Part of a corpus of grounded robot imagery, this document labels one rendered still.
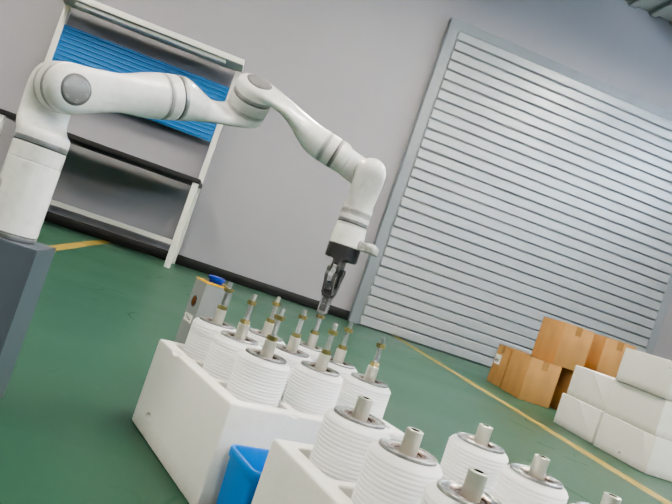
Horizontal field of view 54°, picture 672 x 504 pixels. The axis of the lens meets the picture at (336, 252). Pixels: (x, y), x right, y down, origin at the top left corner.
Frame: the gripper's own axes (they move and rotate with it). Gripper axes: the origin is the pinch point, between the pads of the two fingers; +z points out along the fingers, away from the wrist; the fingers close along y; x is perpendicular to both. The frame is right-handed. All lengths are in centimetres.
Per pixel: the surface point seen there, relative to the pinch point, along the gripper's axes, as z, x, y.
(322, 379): 10.8, 8.6, 29.9
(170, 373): 21.0, -20.5, 23.9
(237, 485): 27, 4, 49
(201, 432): 24.5, -6.6, 39.4
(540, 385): 21, 110, -325
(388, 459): 11, 24, 68
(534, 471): 9, 43, 50
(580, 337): -19, 126, -331
